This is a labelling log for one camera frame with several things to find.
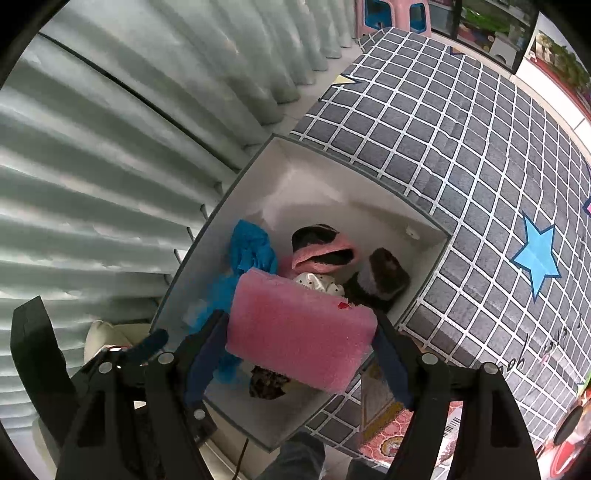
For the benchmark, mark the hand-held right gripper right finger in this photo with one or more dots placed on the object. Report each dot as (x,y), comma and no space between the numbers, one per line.
(392,369)

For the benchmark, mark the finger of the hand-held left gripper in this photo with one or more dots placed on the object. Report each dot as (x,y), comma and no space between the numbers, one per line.
(39,341)
(147,346)

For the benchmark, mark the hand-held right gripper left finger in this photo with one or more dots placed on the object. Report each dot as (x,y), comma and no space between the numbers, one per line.
(203,360)

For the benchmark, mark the leopard print scrunchie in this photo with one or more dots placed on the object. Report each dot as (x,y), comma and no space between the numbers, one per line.
(270,383)

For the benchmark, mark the dark sock with pink cuff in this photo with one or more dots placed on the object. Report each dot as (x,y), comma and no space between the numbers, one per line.
(383,277)

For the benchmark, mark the pink sponge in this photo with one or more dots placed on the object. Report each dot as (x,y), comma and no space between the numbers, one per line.
(300,327)

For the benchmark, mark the white dotted scrunchie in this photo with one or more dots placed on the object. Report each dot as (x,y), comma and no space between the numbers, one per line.
(318,282)

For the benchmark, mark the pink fuzzy sock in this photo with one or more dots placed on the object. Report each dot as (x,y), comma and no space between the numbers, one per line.
(323,251)

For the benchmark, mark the red patterned box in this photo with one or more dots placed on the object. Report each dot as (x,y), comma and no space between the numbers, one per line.
(383,415)

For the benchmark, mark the person's jeans legs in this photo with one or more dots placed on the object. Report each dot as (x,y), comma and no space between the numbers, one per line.
(300,457)

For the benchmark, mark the black round disc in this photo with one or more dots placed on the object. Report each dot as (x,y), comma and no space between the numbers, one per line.
(572,424)

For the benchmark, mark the pale green curtain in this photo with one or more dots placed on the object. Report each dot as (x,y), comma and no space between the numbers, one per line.
(115,138)

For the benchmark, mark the grey checked star blanket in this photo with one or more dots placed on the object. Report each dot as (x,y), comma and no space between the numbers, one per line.
(461,138)

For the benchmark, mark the white step stool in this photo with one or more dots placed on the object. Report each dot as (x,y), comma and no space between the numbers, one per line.
(501,50)

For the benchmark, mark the green potted plant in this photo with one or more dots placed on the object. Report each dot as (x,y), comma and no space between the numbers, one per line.
(563,60)

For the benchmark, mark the glass door cabinet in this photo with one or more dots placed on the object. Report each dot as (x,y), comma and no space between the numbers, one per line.
(485,27)

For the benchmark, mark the pink plastic stool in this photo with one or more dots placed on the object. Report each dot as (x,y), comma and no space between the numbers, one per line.
(392,14)

